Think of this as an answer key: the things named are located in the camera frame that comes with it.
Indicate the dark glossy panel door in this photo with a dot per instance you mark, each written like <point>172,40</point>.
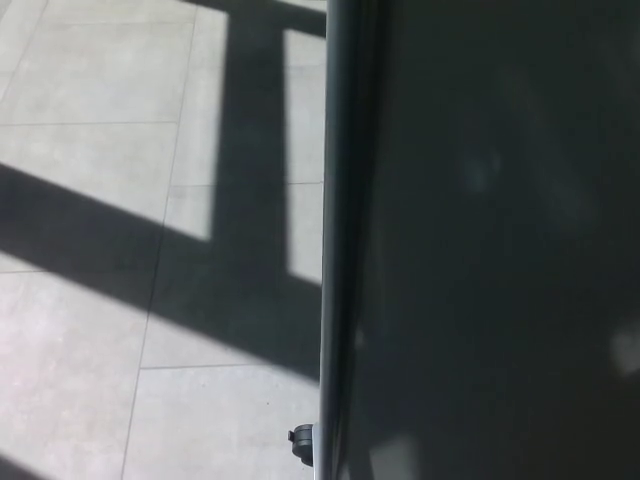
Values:
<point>480,240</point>

